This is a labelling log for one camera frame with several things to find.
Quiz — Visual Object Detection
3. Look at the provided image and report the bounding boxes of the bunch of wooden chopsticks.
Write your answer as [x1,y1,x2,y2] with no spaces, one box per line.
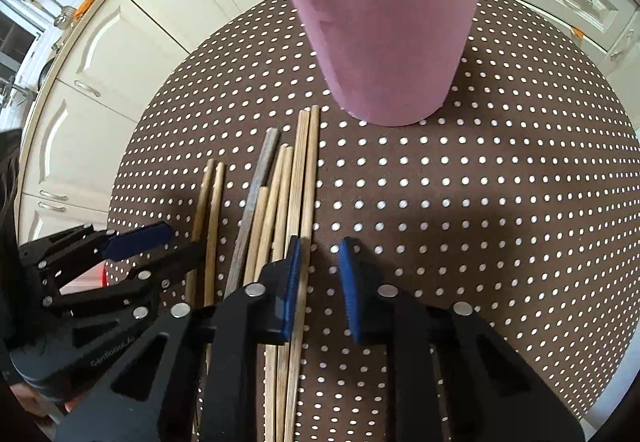
[185,106,321,442]

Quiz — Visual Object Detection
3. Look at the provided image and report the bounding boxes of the pink cup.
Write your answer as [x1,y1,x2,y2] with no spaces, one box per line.
[264,0,493,128]

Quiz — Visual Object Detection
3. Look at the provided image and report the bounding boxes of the brown polka dot tablecloth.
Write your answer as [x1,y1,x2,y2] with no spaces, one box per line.
[107,0,640,442]

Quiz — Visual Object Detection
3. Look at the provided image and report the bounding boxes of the cream kitchen cabinets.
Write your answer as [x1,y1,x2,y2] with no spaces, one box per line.
[15,0,321,248]

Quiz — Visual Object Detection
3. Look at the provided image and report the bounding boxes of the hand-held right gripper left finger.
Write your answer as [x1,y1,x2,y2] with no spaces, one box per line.
[55,237,304,442]

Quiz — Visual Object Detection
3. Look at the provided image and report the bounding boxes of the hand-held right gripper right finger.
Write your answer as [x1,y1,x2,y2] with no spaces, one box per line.
[339,237,586,442]

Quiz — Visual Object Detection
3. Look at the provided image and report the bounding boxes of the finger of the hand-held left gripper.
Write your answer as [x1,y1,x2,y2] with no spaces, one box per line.
[44,241,207,324]
[19,221,177,297]

